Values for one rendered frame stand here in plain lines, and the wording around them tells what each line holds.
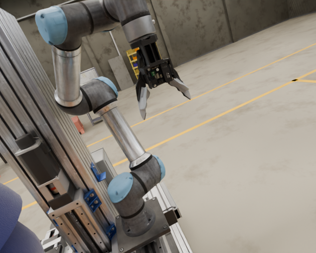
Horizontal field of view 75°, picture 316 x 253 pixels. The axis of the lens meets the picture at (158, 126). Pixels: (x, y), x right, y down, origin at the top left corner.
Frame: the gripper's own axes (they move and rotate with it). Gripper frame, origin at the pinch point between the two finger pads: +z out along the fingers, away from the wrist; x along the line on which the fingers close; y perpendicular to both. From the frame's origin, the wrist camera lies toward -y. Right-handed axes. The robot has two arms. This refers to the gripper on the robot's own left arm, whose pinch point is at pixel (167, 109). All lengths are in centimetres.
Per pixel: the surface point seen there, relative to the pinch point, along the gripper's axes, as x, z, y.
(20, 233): -27.1, -5.3, 36.2
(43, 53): -274, -198, -1305
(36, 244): -26.7, -3.1, 35.9
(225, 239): 24, 152, -69
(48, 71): -296, -103, -1304
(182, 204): 7, 152, -133
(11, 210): -25.4, -8.8, 37.6
